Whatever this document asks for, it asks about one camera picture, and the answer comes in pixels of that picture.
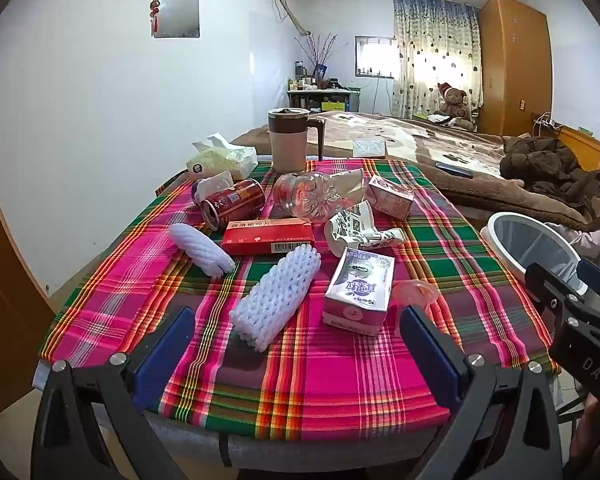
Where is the plaid pink green tablecloth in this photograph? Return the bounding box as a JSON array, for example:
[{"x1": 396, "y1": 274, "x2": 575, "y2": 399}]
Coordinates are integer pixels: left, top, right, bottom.
[{"x1": 39, "y1": 157, "x2": 561, "y2": 441}]

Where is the pink white milk carton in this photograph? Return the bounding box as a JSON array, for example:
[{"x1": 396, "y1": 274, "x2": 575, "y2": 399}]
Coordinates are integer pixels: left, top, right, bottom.
[{"x1": 322, "y1": 246, "x2": 396, "y2": 336}]

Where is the brown wooden door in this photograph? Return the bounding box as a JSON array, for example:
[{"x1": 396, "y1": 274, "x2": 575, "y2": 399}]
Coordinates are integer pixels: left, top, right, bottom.
[{"x1": 0, "y1": 60, "x2": 56, "y2": 426}]

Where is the beige mug with brown lid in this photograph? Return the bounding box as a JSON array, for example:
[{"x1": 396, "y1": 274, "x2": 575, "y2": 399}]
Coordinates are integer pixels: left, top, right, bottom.
[{"x1": 267, "y1": 107, "x2": 327, "y2": 173}]

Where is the white wrapper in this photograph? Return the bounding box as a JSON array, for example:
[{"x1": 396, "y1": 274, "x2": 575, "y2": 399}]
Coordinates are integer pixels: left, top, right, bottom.
[{"x1": 325, "y1": 200, "x2": 407, "y2": 257}]

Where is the bed with brown blanket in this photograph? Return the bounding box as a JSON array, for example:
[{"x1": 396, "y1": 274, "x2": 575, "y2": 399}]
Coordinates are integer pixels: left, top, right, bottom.
[{"x1": 230, "y1": 111, "x2": 600, "y2": 233}]

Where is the white flat packet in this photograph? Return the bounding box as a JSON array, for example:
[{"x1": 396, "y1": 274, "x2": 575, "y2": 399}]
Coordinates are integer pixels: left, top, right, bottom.
[{"x1": 352, "y1": 138, "x2": 387, "y2": 158}]

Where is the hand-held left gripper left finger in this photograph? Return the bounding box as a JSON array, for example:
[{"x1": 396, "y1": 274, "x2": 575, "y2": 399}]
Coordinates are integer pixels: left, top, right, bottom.
[{"x1": 30, "y1": 305, "x2": 196, "y2": 480}]

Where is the brown teddy bear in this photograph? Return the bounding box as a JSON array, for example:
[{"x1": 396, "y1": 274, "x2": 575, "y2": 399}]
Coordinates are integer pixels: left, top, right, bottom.
[{"x1": 432, "y1": 82, "x2": 476, "y2": 131}]

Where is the translucent pink plastic cup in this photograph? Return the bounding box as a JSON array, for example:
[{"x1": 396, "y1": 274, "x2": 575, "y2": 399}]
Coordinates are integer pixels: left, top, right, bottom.
[{"x1": 390, "y1": 280, "x2": 439, "y2": 336}]

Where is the clear crushed plastic bottle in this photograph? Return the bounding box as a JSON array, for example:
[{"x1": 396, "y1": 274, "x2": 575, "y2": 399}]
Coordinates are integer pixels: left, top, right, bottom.
[{"x1": 272, "y1": 171, "x2": 366, "y2": 223}]

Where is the square wall mirror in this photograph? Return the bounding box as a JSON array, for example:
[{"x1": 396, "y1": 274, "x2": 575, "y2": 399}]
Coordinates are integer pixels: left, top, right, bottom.
[{"x1": 152, "y1": 0, "x2": 201, "y2": 38}]

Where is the dark brown jacket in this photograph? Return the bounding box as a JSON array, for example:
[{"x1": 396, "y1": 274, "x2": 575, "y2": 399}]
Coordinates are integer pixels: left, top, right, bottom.
[{"x1": 499, "y1": 135, "x2": 600, "y2": 206}]

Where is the patterned window curtain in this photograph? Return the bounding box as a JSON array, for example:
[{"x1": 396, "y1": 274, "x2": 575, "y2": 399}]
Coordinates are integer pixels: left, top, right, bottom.
[{"x1": 392, "y1": 0, "x2": 482, "y2": 121}]

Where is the soft tissue pack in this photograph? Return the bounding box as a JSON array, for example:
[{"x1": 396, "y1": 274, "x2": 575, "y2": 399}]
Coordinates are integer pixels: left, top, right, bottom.
[{"x1": 186, "y1": 132, "x2": 259, "y2": 182}]

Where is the white foam net sleeve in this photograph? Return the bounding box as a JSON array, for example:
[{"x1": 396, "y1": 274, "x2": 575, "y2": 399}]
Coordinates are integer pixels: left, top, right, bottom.
[
  {"x1": 168, "y1": 223, "x2": 237, "y2": 277},
  {"x1": 228, "y1": 243, "x2": 322, "y2": 352}
]

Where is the wooden wardrobe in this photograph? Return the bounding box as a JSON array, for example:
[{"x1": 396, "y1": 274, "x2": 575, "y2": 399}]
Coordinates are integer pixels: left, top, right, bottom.
[{"x1": 477, "y1": 0, "x2": 552, "y2": 137}]

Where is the vase with dry branches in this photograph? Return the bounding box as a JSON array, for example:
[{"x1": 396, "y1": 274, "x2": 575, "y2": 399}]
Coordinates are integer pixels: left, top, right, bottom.
[{"x1": 295, "y1": 32, "x2": 348, "y2": 81}]

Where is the red drink can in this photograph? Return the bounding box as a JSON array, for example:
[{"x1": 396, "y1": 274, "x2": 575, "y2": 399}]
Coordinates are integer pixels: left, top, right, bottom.
[{"x1": 200, "y1": 178, "x2": 266, "y2": 233}]

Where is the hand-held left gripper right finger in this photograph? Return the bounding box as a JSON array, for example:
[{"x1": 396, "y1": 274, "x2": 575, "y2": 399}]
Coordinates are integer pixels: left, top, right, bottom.
[{"x1": 399, "y1": 304, "x2": 563, "y2": 480}]

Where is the white round trash bin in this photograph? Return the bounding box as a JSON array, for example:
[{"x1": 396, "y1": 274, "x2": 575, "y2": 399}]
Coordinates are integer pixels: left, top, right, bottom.
[{"x1": 480, "y1": 211, "x2": 588, "y2": 297}]

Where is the small pink box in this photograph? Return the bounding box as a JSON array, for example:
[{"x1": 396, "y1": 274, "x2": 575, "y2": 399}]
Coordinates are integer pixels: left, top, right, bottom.
[{"x1": 366, "y1": 175, "x2": 415, "y2": 221}]

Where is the red medicine box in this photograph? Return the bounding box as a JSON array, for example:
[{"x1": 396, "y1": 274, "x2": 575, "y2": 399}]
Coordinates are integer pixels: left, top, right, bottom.
[{"x1": 221, "y1": 217, "x2": 315, "y2": 256}]

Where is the small bottle with blue cap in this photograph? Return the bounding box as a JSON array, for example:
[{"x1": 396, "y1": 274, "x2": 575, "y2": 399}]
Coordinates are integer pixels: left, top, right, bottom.
[{"x1": 191, "y1": 181, "x2": 215, "y2": 206}]

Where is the wrapped air conditioner pipe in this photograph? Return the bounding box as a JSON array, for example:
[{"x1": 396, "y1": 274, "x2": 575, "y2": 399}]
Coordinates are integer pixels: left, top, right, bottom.
[{"x1": 272, "y1": 0, "x2": 313, "y2": 38}]

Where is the small window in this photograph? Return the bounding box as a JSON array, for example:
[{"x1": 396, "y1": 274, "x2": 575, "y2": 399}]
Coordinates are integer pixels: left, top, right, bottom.
[{"x1": 355, "y1": 36, "x2": 397, "y2": 80}]

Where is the cluttered shelf desk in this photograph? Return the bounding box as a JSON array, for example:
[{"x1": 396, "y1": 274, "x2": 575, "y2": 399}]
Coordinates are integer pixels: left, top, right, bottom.
[{"x1": 286, "y1": 85, "x2": 363, "y2": 113}]

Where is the wooden bed headboard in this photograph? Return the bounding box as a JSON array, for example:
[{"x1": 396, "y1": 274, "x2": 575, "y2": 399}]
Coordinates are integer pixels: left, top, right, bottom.
[{"x1": 555, "y1": 125, "x2": 600, "y2": 171}]

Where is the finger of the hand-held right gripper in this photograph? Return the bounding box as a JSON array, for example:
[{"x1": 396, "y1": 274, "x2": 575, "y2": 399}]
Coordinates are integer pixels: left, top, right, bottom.
[
  {"x1": 524, "y1": 262, "x2": 588, "y2": 318},
  {"x1": 575, "y1": 259, "x2": 600, "y2": 306}
]

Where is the lavender bed sheet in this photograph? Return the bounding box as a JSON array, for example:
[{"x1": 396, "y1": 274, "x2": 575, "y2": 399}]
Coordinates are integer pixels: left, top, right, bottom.
[{"x1": 560, "y1": 220, "x2": 600, "y2": 261}]

